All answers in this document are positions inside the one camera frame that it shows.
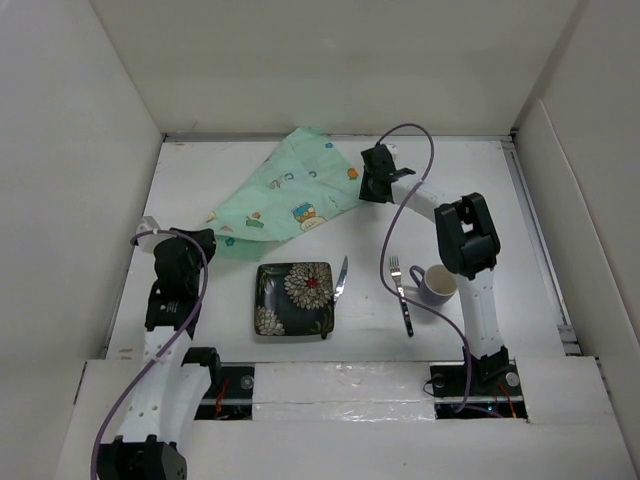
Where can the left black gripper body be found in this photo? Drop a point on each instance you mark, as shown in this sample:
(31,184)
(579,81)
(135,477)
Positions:
(197,261)

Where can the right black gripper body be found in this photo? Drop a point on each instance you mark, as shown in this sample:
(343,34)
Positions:
(368,191)

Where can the green cartoon placemat cloth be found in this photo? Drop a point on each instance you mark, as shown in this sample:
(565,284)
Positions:
(305,182)

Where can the silver fork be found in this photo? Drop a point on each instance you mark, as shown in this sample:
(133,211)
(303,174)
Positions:
(396,275)

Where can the black floral square plate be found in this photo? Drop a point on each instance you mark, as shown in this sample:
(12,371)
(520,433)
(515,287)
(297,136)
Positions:
(294,300)

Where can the silver table knife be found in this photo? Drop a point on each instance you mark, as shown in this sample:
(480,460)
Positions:
(340,283)

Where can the purple mug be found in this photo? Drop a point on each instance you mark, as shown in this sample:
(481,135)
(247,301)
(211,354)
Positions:
(436,285)

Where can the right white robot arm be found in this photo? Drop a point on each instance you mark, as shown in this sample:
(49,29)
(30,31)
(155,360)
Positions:
(468,246)

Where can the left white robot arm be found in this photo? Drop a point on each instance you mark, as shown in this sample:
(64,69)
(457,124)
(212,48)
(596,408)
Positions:
(144,433)

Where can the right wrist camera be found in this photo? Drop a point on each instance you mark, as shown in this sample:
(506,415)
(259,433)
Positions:
(392,149)

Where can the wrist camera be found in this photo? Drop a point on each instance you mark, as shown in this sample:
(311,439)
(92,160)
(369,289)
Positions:
(148,235)
(392,149)

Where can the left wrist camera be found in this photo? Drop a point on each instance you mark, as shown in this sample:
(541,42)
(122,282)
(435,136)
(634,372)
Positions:
(148,235)

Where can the aluminium table edge rail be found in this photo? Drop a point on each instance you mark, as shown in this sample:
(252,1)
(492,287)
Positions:
(187,137)

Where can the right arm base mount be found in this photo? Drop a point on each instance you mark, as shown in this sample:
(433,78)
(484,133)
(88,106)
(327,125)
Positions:
(499,397)

